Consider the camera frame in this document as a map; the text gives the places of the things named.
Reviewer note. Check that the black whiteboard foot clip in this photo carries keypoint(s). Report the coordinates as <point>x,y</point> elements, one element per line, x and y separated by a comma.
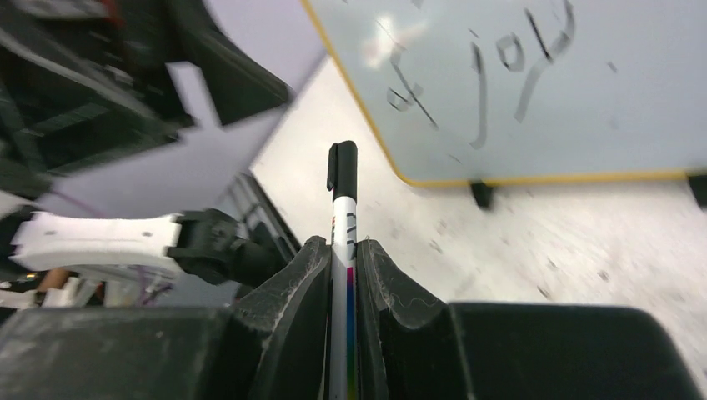
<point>483,195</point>

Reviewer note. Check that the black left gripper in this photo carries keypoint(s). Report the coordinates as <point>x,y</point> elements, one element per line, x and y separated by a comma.
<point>61,114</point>

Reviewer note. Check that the black whiteboard marker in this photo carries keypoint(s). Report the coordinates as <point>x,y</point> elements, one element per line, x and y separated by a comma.
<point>343,366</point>

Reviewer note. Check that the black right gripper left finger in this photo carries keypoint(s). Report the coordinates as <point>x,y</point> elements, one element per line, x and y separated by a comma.
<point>268,345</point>

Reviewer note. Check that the yellow-framed whiteboard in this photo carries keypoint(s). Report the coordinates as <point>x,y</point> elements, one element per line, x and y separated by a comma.
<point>518,92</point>

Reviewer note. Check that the black marker cap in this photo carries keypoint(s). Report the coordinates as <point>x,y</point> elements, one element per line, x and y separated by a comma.
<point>342,176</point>

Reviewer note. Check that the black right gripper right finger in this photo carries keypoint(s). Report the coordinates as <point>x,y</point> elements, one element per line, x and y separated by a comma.
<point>415,346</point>

